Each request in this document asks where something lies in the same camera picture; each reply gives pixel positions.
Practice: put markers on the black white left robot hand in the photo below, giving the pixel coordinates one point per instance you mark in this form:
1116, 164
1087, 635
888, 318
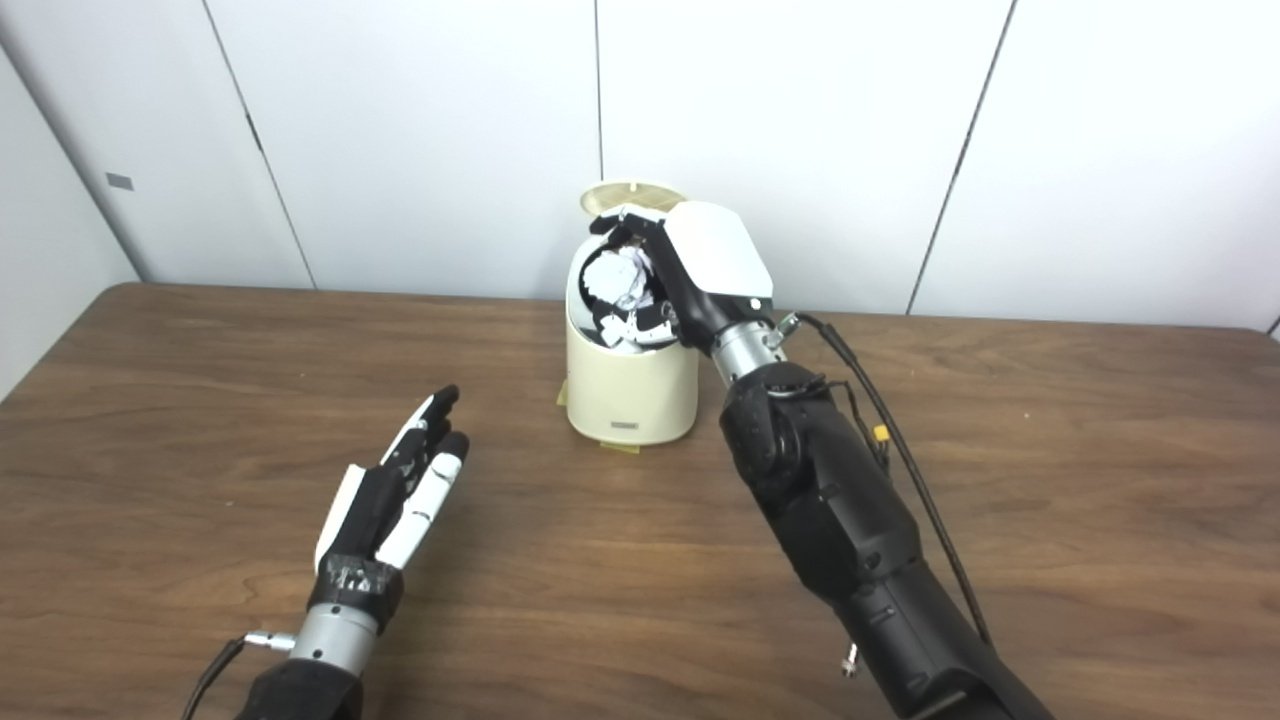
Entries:
375, 510

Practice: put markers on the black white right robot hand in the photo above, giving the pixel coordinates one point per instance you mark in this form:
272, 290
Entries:
715, 255

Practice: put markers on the white paper ball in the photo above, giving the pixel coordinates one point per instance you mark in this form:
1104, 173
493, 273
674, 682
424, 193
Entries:
622, 278

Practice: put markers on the round cream bin lid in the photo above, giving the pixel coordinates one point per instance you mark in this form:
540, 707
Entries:
625, 194

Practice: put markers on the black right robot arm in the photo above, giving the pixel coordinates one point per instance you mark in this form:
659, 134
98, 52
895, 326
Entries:
840, 510

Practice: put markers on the cream-colored bin body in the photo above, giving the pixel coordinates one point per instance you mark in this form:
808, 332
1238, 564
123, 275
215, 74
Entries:
630, 390

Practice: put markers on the small silver hanging plug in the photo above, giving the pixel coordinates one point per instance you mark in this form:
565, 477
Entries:
851, 662

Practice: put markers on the small gray wall label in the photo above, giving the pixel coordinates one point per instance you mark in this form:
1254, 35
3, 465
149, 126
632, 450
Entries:
120, 182

